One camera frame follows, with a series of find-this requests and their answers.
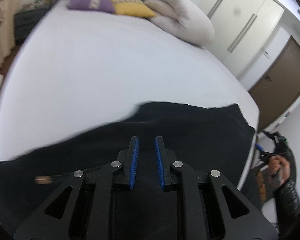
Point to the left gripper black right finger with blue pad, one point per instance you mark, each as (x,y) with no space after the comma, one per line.
(209,206)

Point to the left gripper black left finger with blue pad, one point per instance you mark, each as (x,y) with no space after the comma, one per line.
(51,220)

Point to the black denim pants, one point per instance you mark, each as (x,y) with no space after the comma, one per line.
(206,139)

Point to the person's black sleeve forearm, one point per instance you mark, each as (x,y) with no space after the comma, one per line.
(286,197)

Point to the person's right hand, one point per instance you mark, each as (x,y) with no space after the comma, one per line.
(279,167)

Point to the brown door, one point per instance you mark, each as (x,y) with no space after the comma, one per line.
(279,87)

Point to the white wardrobe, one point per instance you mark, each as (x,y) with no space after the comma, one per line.
(241,27)

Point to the white bed mattress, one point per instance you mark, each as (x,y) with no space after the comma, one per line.
(80,69)

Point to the folded beige duvet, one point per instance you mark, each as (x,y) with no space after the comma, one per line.
(182,19)

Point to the beige curtain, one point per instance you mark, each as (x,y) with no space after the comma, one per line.
(8,9)

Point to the dark grey nightstand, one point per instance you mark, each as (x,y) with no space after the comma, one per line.
(25,21)

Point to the yellow pillow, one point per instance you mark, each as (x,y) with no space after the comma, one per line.
(135,8)

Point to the purple pillow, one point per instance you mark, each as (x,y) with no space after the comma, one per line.
(95,5)

